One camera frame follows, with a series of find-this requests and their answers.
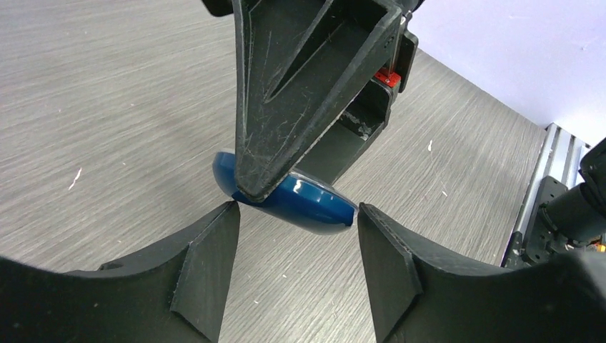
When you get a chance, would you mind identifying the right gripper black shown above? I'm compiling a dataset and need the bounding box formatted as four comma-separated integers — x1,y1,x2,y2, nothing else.
232,1,419,202

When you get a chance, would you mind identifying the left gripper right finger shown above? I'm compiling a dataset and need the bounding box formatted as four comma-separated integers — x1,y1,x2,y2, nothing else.
357,204,605,342

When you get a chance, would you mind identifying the aluminium rail frame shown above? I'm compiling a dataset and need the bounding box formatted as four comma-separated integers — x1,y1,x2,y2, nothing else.
501,123,592,269

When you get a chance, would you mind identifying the blue round pill box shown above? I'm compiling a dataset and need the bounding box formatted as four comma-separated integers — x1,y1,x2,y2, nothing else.
212,149,358,235

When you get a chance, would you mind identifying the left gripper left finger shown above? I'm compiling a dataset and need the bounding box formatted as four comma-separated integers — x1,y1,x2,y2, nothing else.
1,202,240,342

